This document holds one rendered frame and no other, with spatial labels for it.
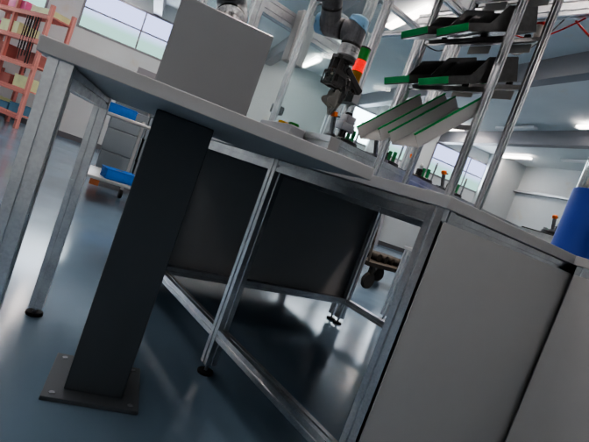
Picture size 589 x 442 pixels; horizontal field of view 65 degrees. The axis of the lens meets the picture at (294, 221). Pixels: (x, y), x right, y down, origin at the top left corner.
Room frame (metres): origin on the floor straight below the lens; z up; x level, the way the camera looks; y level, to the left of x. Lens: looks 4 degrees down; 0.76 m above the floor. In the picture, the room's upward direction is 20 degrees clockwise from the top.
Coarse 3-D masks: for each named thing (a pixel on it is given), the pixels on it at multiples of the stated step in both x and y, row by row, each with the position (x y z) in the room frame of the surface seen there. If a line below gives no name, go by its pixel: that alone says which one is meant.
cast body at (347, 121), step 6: (342, 114) 1.82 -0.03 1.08; (348, 114) 1.79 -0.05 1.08; (342, 120) 1.81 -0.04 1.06; (348, 120) 1.79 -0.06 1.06; (354, 120) 1.81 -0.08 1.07; (336, 126) 1.80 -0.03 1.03; (342, 126) 1.78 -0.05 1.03; (348, 126) 1.80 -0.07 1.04; (354, 126) 1.82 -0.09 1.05; (348, 132) 1.83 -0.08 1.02
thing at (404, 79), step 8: (424, 64) 1.67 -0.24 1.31; (432, 64) 1.69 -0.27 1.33; (440, 64) 1.70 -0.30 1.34; (448, 64) 1.56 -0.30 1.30; (416, 72) 1.66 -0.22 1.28; (424, 72) 1.68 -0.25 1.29; (432, 72) 1.69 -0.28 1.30; (440, 72) 1.55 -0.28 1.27; (384, 80) 1.61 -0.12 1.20; (392, 80) 1.57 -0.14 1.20; (400, 80) 1.54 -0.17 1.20; (408, 80) 1.50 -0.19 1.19; (416, 80) 1.51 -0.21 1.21
